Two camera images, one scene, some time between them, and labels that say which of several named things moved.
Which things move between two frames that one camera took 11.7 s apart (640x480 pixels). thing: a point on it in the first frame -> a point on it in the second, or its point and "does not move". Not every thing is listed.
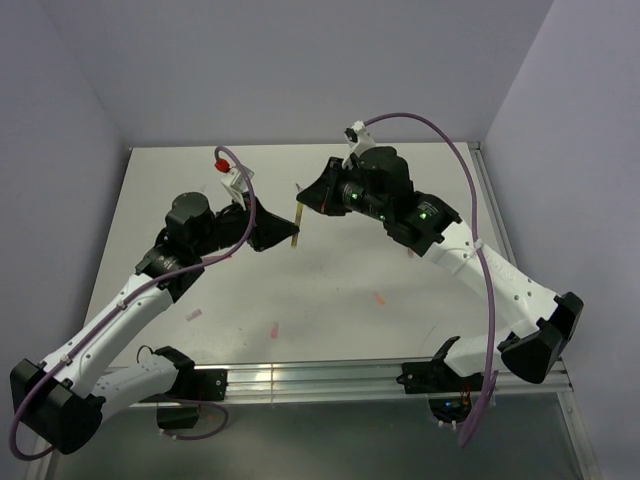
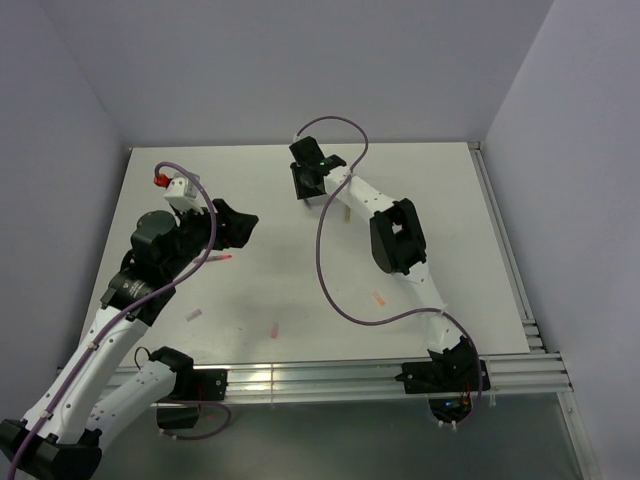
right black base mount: x=437 y=376 does not move
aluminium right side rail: x=477 y=149 does not move
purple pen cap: x=195 y=314 does not move
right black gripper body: x=353 y=198 -> x=301 y=187
